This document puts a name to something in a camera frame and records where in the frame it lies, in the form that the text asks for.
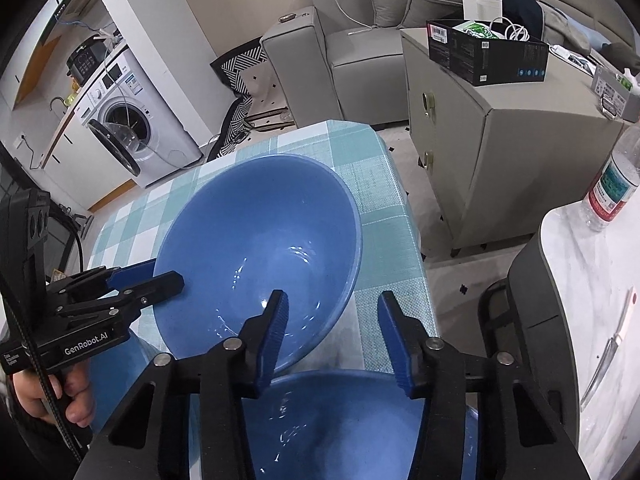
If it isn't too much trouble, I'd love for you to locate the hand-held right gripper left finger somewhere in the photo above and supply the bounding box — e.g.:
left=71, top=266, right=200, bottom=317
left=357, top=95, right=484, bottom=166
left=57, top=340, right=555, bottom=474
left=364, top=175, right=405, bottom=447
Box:
left=75, top=290, right=290, bottom=480

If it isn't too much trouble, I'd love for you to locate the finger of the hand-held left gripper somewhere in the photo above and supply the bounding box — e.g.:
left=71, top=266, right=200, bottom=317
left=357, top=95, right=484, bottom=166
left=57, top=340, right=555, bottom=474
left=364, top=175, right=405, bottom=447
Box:
left=55, top=271, right=185, bottom=333
left=47, top=259, right=157, bottom=311

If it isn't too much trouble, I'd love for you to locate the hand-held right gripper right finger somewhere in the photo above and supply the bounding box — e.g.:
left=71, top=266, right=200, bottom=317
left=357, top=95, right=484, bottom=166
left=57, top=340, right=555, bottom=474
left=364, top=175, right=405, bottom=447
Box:
left=378, top=291, right=591, bottom=480

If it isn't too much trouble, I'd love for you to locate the blue bowl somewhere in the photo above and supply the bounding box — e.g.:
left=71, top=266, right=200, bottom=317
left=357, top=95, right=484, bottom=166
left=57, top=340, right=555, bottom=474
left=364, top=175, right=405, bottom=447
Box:
left=190, top=369, right=481, bottom=480
left=152, top=154, right=364, bottom=377

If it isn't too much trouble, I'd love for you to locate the person's left hand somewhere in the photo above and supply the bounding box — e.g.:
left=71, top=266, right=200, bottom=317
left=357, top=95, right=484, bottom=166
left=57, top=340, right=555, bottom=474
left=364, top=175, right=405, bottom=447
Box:
left=12, top=360, right=96, bottom=426

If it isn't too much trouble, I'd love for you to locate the grey mop head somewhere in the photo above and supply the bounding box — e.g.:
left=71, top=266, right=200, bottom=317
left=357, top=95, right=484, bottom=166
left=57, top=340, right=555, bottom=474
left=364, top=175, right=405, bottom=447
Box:
left=60, top=205, right=96, bottom=241

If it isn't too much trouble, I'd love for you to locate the white cabinet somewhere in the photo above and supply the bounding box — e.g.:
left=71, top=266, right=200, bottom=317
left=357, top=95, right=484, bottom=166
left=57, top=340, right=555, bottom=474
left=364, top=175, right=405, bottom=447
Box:
left=40, top=100, right=137, bottom=212

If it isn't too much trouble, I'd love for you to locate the white washing machine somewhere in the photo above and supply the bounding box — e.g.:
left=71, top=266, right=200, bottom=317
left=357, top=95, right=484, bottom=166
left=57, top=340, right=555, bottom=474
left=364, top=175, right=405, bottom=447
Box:
left=70, top=42, right=203, bottom=191

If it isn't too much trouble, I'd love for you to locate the clear black-trimmed bag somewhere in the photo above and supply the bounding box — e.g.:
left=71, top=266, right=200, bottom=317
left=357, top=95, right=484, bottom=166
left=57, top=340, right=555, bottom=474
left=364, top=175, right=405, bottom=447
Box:
left=242, top=107, right=297, bottom=133

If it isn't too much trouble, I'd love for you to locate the white marble table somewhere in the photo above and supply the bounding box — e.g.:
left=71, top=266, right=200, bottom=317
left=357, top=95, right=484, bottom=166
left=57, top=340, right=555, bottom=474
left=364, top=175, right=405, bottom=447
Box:
left=477, top=195, right=640, bottom=480

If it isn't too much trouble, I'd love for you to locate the black white patterned rug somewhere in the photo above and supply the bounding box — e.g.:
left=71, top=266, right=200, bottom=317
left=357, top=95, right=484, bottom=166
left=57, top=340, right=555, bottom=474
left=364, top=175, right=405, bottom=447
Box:
left=210, top=45, right=297, bottom=161

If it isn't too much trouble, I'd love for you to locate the black pressure cooker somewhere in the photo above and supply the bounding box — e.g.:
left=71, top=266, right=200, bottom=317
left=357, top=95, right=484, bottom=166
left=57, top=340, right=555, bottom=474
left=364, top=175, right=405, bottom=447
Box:
left=66, top=35, right=108, bottom=81

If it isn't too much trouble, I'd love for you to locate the grey bedside cabinet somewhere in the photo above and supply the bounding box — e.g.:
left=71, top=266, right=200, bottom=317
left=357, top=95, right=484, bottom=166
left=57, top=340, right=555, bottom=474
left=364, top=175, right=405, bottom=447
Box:
left=400, top=27, right=627, bottom=259

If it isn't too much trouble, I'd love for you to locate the clear plastic water bottle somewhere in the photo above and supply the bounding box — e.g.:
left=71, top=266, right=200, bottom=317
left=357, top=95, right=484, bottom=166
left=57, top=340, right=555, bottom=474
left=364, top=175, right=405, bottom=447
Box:
left=582, top=122, right=640, bottom=233

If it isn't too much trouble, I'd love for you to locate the grey sofa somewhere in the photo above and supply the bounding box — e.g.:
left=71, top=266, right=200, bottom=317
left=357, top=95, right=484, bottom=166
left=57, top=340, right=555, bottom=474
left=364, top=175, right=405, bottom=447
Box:
left=260, top=0, right=546, bottom=127

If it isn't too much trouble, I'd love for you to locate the open black box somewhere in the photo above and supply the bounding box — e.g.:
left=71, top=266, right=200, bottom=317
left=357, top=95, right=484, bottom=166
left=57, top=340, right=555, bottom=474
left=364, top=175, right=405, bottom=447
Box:
left=426, top=19, right=550, bottom=87

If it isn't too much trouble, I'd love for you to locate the green packet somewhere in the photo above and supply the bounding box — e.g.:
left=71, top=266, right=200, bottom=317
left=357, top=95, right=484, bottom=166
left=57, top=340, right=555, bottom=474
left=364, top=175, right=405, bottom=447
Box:
left=462, top=21, right=497, bottom=41

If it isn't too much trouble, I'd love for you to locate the printed leaflet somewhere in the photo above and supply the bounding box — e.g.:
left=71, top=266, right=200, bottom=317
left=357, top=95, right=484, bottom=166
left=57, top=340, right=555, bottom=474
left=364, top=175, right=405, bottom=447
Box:
left=549, top=44, right=597, bottom=74

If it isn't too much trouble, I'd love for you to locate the white flat box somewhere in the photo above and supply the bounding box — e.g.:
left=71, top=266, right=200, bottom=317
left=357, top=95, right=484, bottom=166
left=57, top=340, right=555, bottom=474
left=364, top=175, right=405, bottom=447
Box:
left=461, top=0, right=504, bottom=24

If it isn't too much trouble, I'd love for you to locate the dark clothing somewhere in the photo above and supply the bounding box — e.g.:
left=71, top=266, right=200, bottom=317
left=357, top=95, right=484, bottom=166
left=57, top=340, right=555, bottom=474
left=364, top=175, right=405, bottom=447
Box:
left=500, top=0, right=546, bottom=39

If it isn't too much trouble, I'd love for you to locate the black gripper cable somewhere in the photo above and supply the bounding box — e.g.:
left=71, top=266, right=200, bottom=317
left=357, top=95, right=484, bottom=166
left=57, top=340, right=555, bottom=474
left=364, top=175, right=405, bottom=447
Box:
left=0, top=285, right=86, bottom=463

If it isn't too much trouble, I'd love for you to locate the white charging cable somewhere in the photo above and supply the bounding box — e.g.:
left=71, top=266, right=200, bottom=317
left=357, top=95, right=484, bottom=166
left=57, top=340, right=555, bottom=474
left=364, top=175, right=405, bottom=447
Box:
left=329, top=0, right=382, bottom=35

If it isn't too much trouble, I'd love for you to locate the coiled white cable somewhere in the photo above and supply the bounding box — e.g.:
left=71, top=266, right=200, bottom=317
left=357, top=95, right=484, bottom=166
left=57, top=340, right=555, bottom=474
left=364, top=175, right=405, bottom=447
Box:
left=492, top=16, right=532, bottom=42

